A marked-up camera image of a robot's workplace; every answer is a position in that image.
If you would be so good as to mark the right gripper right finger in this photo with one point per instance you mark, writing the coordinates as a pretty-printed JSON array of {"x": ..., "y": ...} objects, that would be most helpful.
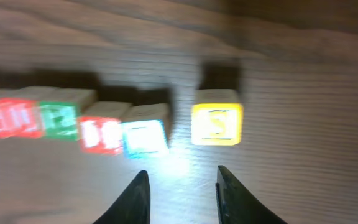
[{"x": 237, "y": 205}]

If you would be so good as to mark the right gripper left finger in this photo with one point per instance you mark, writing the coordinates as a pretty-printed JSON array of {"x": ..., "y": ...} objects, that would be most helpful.
[{"x": 132, "y": 206}]

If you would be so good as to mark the blue P block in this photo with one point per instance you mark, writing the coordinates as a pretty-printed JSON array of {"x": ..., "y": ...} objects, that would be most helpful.
[{"x": 144, "y": 130}]

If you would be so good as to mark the red I block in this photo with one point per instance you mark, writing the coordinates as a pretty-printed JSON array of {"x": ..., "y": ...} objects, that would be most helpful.
[{"x": 101, "y": 127}]

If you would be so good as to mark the yellow S block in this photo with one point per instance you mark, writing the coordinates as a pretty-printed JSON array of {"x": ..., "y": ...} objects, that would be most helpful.
[{"x": 216, "y": 118}]

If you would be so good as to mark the green R block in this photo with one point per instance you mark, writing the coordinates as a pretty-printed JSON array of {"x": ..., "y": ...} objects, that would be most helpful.
[{"x": 61, "y": 109}]

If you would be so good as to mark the red U block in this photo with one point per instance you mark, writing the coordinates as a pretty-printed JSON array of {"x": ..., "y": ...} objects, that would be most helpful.
[{"x": 25, "y": 112}]

